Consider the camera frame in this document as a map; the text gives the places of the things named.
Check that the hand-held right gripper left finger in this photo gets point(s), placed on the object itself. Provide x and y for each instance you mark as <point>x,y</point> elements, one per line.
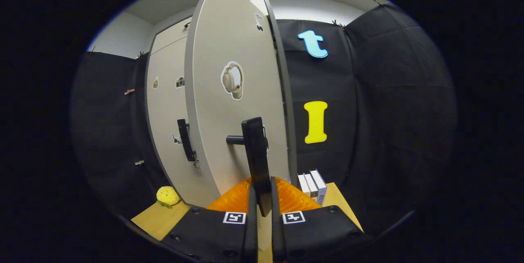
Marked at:
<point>250,238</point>

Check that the black clip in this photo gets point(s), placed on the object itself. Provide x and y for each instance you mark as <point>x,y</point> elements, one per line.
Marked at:
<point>141,55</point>
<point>377,1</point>
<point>337,23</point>

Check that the white box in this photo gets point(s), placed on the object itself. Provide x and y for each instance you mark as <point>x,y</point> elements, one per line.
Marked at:
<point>319,187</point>
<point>303,185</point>
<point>311,187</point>

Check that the beige cabinet drawer front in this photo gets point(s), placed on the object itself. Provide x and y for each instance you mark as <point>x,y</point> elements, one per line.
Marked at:
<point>170,35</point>

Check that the beige double-door shoe cabinet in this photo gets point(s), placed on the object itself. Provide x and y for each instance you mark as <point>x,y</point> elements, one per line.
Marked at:
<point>288,111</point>

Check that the pink clip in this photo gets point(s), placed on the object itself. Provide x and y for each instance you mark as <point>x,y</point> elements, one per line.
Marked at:
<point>129,91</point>

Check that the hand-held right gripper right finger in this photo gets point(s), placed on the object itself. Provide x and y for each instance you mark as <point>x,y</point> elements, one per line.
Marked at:
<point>277,234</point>

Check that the yellow plush toy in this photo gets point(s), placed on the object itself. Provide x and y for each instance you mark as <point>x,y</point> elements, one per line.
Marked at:
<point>168,196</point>

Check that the beige cabinet door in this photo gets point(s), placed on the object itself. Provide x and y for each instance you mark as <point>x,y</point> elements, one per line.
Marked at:
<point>221,132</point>
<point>163,111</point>

